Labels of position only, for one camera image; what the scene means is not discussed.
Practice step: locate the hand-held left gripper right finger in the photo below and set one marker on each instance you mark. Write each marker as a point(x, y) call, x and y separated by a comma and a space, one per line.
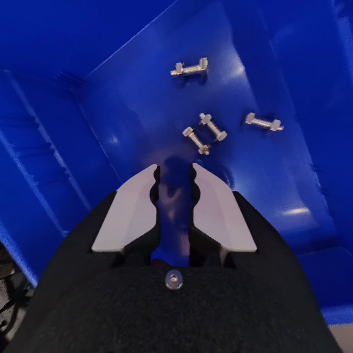
point(226, 220)

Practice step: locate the silver bolt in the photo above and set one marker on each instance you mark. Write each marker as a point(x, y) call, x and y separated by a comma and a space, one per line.
point(190, 69)
point(265, 122)
point(213, 127)
point(197, 140)

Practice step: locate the blue storage bin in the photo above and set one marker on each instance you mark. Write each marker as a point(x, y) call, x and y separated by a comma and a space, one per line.
point(138, 110)

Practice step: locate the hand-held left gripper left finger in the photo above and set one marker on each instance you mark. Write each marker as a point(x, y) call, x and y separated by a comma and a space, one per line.
point(124, 220)

